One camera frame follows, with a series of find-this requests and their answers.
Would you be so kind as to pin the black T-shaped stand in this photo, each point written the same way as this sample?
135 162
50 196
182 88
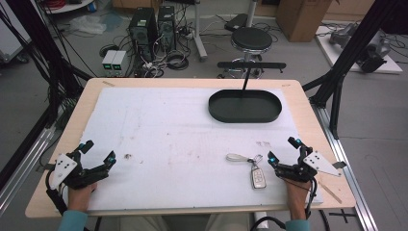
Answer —
250 65

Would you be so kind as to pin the cardboard box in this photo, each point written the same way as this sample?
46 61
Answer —
301 17

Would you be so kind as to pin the white table mat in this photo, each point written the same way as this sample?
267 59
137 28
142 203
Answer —
179 144

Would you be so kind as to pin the grey robot device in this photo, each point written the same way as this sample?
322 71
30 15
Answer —
372 53

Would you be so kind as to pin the aluminium rail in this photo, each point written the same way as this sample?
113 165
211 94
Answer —
346 160
25 160

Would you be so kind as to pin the thin wooden stick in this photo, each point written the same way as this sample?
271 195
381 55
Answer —
330 192

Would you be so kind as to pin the white round table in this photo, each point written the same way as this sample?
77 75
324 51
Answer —
69 5

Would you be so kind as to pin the white bench power supply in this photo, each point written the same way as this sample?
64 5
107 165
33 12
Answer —
108 62
119 62

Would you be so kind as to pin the black flat case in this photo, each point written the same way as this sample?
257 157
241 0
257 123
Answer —
236 21

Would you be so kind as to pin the clear plastic bag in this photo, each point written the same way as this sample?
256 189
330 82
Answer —
86 25

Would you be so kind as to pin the grey metal stand leg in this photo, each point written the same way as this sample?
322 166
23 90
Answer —
199 35

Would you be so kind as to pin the person's right hand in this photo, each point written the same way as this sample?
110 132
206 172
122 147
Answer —
296 199

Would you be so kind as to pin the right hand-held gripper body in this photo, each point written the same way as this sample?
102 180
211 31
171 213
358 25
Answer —
300 171

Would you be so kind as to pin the black frame strut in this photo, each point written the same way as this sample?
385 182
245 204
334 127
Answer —
41 41
349 51

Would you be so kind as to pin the black oval tray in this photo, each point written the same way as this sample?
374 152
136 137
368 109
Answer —
245 107

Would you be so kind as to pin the black round stool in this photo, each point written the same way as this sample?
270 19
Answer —
251 38

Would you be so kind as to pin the white floor board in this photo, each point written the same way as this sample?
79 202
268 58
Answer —
327 48

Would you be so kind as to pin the slim black computer tower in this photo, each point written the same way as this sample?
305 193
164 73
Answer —
166 27

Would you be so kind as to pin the black tape cross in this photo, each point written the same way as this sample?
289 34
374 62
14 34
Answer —
343 215

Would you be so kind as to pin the person's left hand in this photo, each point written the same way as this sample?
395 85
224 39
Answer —
78 199

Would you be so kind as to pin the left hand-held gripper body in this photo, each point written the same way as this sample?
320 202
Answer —
65 166

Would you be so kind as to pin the large black computer tower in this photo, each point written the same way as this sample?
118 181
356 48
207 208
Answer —
142 32

